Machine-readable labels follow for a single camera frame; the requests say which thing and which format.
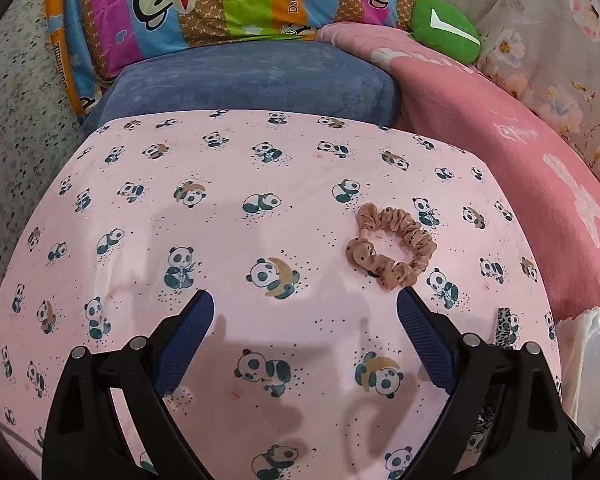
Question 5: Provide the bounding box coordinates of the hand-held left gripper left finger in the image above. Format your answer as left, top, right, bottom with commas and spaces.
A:
41, 289, 216, 480

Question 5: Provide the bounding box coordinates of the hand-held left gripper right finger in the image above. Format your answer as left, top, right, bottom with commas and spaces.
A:
396, 287, 588, 480

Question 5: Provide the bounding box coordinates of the brown dotted scrunchie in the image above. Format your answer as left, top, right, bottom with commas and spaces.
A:
347, 202, 438, 291

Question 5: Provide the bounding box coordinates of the leopard print hair band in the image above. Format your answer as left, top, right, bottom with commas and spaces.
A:
495, 307, 514, 348

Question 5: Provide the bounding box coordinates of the white plastic bag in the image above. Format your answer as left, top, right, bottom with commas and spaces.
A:
555, 305, 600, 451

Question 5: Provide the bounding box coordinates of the pink panda print sheet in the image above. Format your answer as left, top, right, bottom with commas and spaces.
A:
0, 109, 566, 480

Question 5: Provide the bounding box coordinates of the pink blanket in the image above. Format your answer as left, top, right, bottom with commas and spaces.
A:
315, 22, 600, 321

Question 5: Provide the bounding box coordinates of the blue cushion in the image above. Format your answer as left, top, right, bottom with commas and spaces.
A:
80, 40, 401, 133

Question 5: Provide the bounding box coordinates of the green pillow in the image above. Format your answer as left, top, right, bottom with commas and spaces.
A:
411, 0, 482, 65

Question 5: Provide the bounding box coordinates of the floral cloth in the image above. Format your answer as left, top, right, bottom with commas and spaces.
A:
430, 0, 600, 211

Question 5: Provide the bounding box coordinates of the colourful monkey print quilt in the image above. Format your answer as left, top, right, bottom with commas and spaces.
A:
45, 0, 443, 116

